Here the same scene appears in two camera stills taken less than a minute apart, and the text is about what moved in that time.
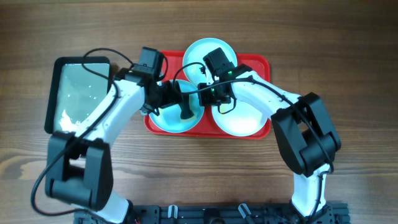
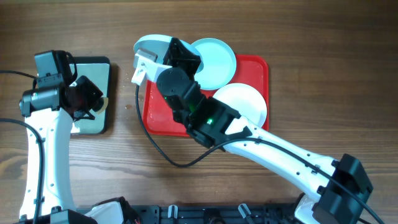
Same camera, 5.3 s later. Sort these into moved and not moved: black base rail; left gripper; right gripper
Moved: left gripper; right gripper
Not moved: black base rail
